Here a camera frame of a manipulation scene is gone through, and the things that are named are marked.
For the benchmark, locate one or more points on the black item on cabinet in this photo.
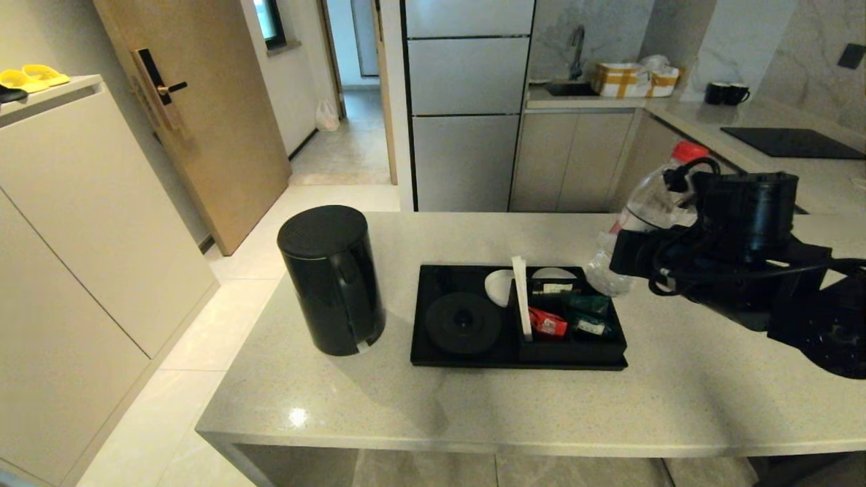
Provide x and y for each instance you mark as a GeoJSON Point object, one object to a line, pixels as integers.
{"type": "Point", "coordinates": [10, 95]}

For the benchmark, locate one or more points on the cardboard box with yellow tape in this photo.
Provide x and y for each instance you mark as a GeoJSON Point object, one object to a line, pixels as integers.
{"type": "Point", "coordinates": [632, 81]}

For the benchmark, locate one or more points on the black compartment organizer box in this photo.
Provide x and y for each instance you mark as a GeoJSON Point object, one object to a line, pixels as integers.
{"type": "Point", "coordinates": [575, 348]}

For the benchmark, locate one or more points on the dark sachet with white label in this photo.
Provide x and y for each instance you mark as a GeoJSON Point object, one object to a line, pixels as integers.
{"type": "Point", "coordinates": [555, 288]}

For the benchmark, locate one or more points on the wooden door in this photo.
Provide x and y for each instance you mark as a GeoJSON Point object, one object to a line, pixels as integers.
{"type": "Point", "coordinates": [203, 135]}

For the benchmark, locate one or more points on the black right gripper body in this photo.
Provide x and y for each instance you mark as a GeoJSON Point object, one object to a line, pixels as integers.
{"type": "Point", "coordinates": [643, 253]}

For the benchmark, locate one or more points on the white round coaster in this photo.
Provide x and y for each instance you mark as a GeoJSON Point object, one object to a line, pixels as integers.
{"type": "Point", "coordinates": [555, 273]}
{"type": "Point", "coordinates": [499, 287]}

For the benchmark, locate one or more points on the black wall switch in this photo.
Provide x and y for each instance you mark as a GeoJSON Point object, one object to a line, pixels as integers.
{"type": "Point", "coordinates": [852, 55]}

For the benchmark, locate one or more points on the black serving tray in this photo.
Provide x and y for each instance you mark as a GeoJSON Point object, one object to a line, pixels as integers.
{"type": "Point", "coordinates": [467, 362]}

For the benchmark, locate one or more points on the dark kitchen sink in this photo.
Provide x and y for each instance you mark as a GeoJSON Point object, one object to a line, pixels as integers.
{"type": "Point", "coordinates": [572, 88]}

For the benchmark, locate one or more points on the red snack packet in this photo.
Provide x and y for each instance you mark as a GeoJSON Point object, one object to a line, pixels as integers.
{"type": "Point", "coordinates": [548, 322]}

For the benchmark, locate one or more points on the metal kitchen faucet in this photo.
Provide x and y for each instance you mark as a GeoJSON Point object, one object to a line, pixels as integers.
{"type": "Point", "coordinates": [577, 51]}

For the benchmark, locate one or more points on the beige kitchen base cabinets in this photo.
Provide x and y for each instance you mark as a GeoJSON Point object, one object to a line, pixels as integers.
{"type": "Point", "coordinates": [575, 159]}

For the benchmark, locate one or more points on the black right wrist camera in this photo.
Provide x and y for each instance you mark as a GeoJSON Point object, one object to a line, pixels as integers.
{"type": "Point", "coordinates": [751, 210]}

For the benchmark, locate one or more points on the white tall cabinet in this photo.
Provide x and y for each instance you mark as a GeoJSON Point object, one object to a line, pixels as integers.
{"type": "Point", "coordinates": [88, 237]}

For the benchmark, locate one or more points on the black mug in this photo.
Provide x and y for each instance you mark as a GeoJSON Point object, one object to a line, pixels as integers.
{"type": "Point", "coordinates": [737, 93]}
{"type": "Point", "coordinates": [714, 93]}

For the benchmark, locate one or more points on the white plastic bag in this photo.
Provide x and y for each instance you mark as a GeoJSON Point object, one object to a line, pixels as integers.
{"type": "Point", "coordinates": [327, 116]}

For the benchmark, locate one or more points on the long white sachet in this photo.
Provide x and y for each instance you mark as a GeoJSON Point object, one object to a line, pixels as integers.
{"type": "Point", "coordinates": [521, 297]}

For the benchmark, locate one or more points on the black induction cooktop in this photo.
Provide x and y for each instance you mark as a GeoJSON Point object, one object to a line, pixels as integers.
{"type": "Point", "coordinates": [791, 142]}

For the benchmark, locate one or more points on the black electric kettle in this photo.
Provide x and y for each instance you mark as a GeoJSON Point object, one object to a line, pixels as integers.
{"type": "Point", "coordinates": [331, 284]}

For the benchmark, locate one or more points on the dark window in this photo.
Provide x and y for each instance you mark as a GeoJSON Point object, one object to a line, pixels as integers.
{"type": "Point", "coordinates": [269, 24]}

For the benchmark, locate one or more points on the red-capped water bottle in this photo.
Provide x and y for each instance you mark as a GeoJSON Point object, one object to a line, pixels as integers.
{"type": "Point", "coordinates": [649, 203]}

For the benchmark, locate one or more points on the green tea packet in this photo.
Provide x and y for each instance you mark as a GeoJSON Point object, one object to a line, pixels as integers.
{"type": "Point", "coordinates": [590, 306]}
{"type": "Point", "coordinates": [593, 329]}

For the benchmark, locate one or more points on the yellow slipper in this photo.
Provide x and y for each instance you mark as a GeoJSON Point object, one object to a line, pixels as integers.
{"type": "Point", "coordinates": [20, 81]}
{"type": "Point", "coordinates": [44, 73]}

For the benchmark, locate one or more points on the round black kettle base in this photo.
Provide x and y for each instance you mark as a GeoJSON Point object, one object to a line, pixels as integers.
{"type": "Point", "coordinates": [463, 323]}

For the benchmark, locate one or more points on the grey refrigerator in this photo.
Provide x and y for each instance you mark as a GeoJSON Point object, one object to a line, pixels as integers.
{"type": "Point", "coordinates": [467, 101]}

